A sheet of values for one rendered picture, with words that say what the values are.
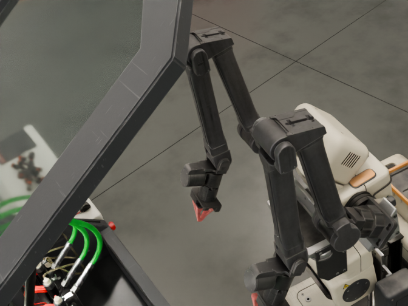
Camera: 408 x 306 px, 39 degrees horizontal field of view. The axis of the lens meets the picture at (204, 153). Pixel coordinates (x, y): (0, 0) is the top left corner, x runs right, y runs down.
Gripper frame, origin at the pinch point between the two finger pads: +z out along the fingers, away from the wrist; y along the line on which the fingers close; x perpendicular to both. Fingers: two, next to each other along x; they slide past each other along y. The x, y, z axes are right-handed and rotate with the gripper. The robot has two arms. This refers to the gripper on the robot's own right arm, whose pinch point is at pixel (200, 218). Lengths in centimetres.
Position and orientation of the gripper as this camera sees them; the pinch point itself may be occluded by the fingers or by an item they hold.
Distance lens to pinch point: 187.7
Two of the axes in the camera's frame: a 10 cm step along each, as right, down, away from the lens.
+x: 8.9, -0.3, 4.6
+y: 4.0, 5.6, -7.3
